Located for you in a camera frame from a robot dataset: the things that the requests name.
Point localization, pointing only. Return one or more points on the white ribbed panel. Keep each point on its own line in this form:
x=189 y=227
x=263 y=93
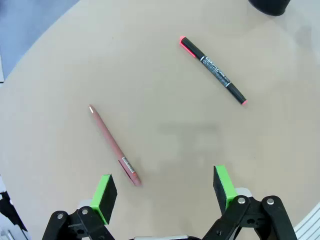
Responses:
x=310 y=225

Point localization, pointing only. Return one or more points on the pinkish brown pen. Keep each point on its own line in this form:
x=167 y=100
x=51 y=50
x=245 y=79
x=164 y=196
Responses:
x=107 y=135

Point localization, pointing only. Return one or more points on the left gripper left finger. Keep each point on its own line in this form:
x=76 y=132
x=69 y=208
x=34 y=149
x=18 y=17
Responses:
x=100 y=197

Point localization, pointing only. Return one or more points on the black mesh pen holder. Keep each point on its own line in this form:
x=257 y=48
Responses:
x=270 y=6

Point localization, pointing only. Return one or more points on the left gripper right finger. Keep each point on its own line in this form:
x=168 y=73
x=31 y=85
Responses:
x=226 y=190

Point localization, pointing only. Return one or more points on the black highlighter pink caps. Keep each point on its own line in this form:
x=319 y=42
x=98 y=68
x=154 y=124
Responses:
x=215 y=72

